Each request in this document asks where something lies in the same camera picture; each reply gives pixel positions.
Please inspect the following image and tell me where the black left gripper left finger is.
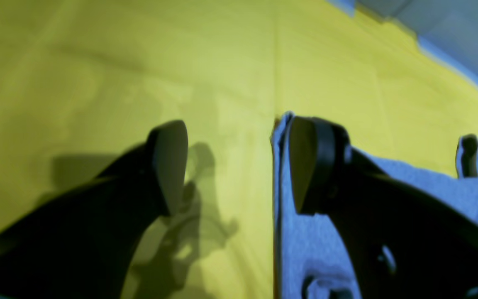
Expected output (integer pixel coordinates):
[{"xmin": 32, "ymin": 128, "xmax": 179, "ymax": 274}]
[{"xmin": 0, "ymin": 120, "xmax": 188, "ymax": 299}]

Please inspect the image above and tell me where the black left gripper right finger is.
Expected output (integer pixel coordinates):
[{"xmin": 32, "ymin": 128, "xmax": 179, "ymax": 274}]
[{"xmin": 289, "ymin": 117, "xmax": 478, "ymax": 299}]

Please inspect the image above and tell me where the grey t-shirt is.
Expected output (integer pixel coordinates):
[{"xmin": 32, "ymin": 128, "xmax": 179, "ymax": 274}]
[{"xmin": 272, "ymin": 112, "xmax": 478, "ymax": 299}]

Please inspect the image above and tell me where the yellow table cloth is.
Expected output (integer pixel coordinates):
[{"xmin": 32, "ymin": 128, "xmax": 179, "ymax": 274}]
[{"xmin": 0, "ymin": 0, "xmax": 478, "ymax": 299}]

